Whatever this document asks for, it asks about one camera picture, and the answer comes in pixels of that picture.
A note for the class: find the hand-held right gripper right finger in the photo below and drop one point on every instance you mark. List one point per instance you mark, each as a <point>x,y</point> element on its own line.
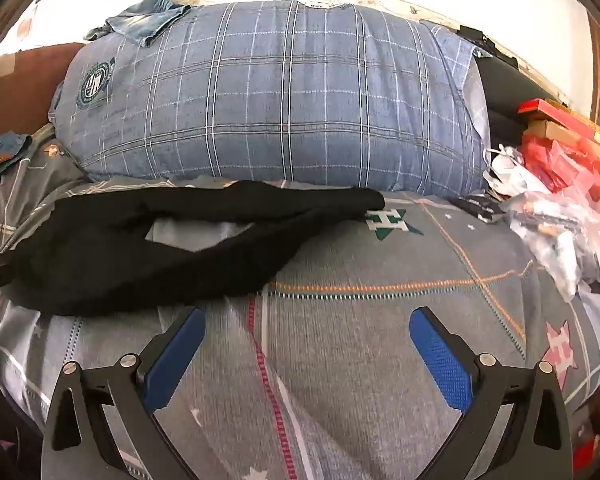
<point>440,355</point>

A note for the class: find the cardboard box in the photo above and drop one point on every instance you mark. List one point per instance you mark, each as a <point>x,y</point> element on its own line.
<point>565,132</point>

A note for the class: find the black cushion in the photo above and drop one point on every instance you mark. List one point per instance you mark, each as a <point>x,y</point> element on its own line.
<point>500,90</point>

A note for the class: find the clear plastic bag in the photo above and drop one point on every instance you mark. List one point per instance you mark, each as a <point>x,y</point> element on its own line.
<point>565,235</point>

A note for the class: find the white crumpled plastic bag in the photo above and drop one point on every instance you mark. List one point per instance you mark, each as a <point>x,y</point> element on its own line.
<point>510,172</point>

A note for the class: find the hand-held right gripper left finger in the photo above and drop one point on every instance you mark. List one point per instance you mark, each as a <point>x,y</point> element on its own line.
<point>175,355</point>

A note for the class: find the black pants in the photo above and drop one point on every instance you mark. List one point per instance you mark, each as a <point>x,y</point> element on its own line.
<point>105,270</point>

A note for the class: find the grey printed bedsheet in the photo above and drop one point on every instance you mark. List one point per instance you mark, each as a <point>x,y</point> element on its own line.
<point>355,320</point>

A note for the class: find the wooden window frame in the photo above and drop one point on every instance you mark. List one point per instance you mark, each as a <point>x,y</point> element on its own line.
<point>599,70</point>

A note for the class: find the dark cloth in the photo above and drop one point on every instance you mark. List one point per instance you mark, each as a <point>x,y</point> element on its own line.
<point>485,42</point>

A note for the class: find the light denim garment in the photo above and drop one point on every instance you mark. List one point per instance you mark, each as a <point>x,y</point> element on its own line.
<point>140,22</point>

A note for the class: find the red plastic bag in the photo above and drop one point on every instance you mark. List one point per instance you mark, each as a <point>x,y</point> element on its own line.
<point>555,160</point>

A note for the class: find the dark denim garment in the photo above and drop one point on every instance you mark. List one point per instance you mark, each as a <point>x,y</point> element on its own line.
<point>2,155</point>

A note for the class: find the red box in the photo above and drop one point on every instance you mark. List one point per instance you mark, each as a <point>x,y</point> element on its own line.
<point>550,108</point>

